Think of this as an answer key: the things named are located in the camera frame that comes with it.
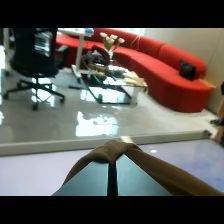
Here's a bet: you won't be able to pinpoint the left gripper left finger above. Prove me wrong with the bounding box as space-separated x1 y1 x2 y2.
52 160 110 197

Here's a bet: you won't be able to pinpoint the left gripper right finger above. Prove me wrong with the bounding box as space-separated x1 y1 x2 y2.
116 153 173 197

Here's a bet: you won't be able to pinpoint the brown garment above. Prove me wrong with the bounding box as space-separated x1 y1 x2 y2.
62 139 224 197

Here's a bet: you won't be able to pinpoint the glass coffee table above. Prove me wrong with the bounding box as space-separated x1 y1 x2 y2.
79 61 150 106

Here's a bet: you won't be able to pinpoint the red sofa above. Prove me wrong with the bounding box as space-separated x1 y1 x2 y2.
54 28 214 114

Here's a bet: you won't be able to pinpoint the black cushion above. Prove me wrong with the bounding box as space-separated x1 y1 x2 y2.
179 58 198 81

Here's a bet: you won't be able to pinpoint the white desk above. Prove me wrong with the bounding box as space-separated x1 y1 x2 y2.
56 28 96 80

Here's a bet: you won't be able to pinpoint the black office chair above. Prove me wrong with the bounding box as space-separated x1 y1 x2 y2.
2 28 70 112

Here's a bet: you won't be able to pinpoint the white flowers in vase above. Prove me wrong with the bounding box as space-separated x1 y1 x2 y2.
99 31 126 61

